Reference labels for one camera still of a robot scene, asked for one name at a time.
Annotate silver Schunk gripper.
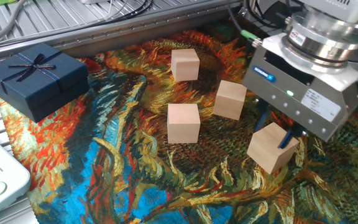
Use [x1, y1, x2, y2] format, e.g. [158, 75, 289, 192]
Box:
[242, 45, 358, 149]

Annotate plain wooden cube block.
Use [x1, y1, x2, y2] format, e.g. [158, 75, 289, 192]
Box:
[170, 48, 201, 82]
[246, 121, 300, 175]
[213, 80, 248, 121]
[167, 103, 201, 144]

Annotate sunflower painting print cloth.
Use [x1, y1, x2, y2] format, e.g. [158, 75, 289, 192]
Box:
[0, 29, 358, 224]

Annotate navy gift box with ribbon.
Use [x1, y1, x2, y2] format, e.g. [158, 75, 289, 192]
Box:
[0, 42, 90, 123]

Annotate black cable with green connector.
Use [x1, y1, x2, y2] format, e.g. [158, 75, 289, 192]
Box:
[227, 4, 263, 48]

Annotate thin black cables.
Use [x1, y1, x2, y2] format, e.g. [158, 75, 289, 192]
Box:
[57, 0, 154, 30]

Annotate aluminium slotted rail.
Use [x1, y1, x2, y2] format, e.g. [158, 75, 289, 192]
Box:
[0, 0, 244, 63]

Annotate thick grey cable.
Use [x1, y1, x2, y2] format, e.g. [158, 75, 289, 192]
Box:
[0, 0, 29, 49]

